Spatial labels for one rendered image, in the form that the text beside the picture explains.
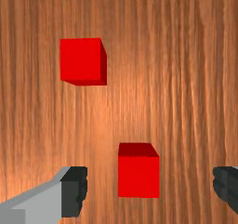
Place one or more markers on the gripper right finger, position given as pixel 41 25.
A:
pixel 227 184

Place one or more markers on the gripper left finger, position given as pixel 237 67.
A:
pixel 46 200

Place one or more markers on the red cube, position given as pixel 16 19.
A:
pixel 138 176
pixel 80 60

